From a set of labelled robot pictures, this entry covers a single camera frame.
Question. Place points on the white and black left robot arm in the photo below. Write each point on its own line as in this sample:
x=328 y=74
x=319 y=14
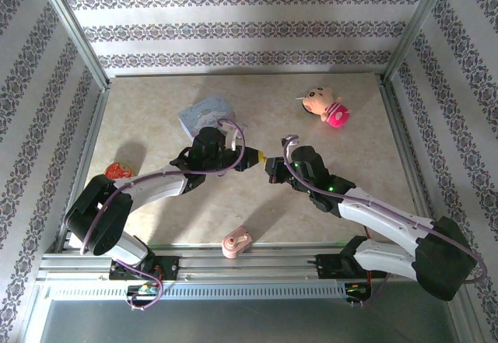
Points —
x=105 y=211

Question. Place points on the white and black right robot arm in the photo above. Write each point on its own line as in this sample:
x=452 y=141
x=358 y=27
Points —
x=389 y=222

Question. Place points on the pink dressed plush doll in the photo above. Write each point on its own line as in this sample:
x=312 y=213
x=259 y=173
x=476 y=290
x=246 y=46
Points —
x=334 y=113

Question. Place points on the pink plastic toy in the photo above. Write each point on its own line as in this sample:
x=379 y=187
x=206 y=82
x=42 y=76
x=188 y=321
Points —
x=233 y=243

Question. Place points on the red round patterned disc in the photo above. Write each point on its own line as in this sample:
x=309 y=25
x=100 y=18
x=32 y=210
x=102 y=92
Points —
x=118 y=171

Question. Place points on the grey sheet metal panel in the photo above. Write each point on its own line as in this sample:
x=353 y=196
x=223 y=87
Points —
x=249 y=323

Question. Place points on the thin aluminium table edge rail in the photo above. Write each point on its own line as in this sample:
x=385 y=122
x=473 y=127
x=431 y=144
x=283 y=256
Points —
x=249 y=74

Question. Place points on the aluminium double base rail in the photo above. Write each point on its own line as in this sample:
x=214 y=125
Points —
x=272 y=265

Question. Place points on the aluminium side rail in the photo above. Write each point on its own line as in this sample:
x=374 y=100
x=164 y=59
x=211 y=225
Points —
x=85 y=164
x=410 y=164

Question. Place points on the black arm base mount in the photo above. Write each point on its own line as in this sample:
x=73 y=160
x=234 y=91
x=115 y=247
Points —
x=171 y=267
x=327 y=267

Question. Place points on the aluminium frame post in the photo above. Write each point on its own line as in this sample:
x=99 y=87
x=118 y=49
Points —
x=78 y=36
x=419 y=28

